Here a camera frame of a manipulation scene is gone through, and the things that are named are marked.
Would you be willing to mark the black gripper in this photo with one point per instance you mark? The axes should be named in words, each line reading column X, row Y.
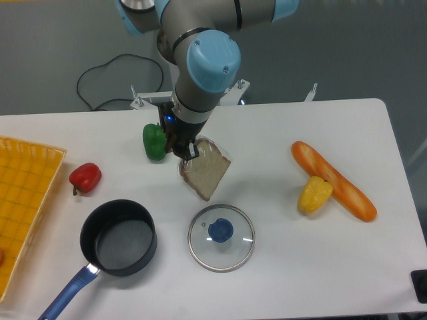
column 180, row 136

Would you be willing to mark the toast slice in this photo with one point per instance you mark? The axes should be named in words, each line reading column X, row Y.
column 204, row 173

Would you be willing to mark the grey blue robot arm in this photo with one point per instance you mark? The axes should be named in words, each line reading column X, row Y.
column 208, row 59

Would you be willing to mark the green bell pepper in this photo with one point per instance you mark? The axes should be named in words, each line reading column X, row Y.
column 154, row 142

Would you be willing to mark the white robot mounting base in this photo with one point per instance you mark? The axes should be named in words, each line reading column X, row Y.
column 232, row 96

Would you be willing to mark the glass lid blue knob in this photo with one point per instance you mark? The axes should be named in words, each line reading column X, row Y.
column 221, row 238

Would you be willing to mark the red bell pepper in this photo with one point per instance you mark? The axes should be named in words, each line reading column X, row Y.
column 85, row 178

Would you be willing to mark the orange baguette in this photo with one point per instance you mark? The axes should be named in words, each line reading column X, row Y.
column 344, row 192

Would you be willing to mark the yellow bell pepper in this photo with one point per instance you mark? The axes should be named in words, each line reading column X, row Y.
column 314, row 194

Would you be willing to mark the yellow woven basket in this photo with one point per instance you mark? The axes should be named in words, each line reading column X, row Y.
column 28, row 172

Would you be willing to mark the black device at table corner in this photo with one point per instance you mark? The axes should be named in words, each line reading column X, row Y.
column 419, row 281

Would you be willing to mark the black pot blue handle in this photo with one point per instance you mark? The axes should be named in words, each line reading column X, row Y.
column 117, row 238

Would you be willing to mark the white table bracket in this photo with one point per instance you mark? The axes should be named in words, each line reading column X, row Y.
column 311, row 94

